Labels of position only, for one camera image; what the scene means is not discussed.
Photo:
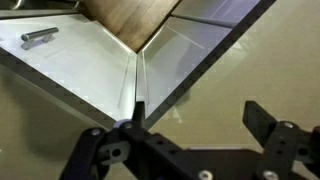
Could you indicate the built-in dishwasher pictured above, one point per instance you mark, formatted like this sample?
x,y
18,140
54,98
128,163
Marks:
x,y
50,4

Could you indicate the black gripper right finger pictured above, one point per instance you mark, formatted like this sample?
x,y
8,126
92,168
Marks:
x,y
286,150

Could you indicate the white base cabinet front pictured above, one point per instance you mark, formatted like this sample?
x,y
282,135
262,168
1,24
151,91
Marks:
x,y
216,10

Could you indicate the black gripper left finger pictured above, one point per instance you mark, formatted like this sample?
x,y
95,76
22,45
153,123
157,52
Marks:
x,y
100,156

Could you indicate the white cabinet door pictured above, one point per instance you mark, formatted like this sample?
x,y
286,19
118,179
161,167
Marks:
x,y
83,66
173,56

